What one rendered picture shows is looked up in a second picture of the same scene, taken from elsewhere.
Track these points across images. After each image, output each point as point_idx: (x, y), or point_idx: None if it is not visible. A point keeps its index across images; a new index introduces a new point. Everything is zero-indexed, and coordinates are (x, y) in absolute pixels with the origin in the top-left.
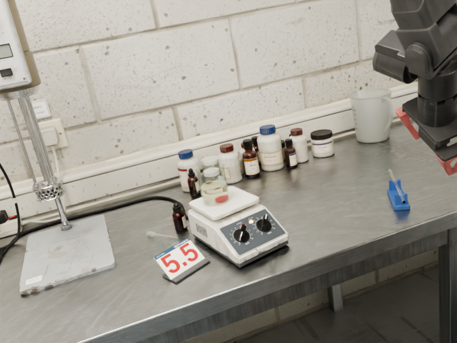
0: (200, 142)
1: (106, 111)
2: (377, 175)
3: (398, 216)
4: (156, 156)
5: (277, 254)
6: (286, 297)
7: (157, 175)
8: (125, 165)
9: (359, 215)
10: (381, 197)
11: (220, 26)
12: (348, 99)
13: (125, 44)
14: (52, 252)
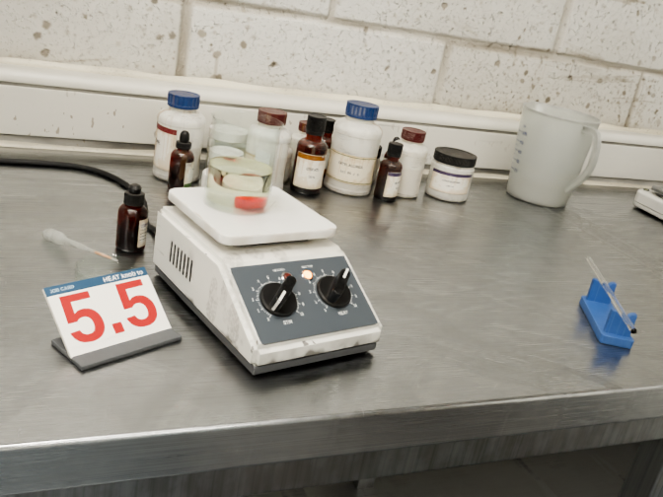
0: (218, 92)
1: None
2: (553, 264)
3: (609, 356)
4: (117, 86)
5: (347, 369)
6: (335, 471)
7: (108, 127)
8: (44, 80)
9: (527, 331)
10: (568, 307)
11: None
12: (509, 115)
13: None
14: None
